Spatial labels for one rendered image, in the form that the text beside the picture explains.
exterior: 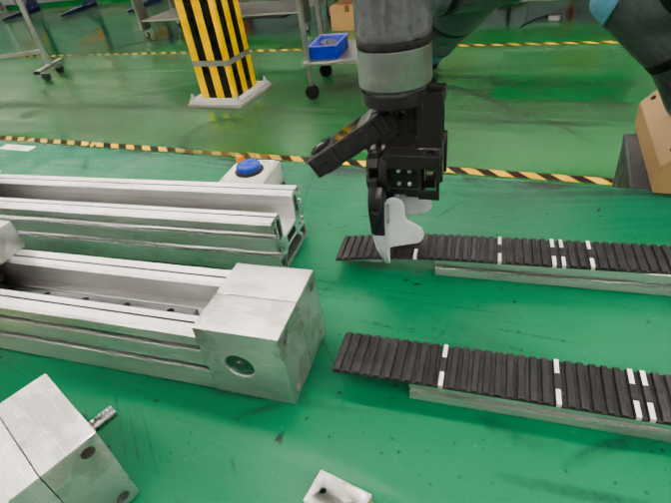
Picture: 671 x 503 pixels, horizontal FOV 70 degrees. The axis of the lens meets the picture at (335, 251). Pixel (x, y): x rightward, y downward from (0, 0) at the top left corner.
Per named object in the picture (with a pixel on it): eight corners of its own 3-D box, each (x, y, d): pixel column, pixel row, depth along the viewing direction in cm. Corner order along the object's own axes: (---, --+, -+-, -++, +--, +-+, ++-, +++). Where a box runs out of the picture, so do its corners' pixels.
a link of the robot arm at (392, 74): (346, 55, 46) (367, 34, 52) (350, 102, 49) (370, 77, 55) (425, 52, 44) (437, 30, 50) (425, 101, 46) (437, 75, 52)
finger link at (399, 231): (420, 275, 57) (422, 202, 53) (372, 271, 59) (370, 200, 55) (424, 264, 60) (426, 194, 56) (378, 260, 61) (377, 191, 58)
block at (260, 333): (332, 317, 58) (320, 255, 52) (296, 404, 48) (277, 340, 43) (264, 309, 60) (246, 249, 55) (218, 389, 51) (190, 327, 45)
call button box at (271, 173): (288, 191, 84) (281, 158, 80) (266, 222, 77) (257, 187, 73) (247, 189, 86) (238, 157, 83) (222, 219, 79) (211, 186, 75)
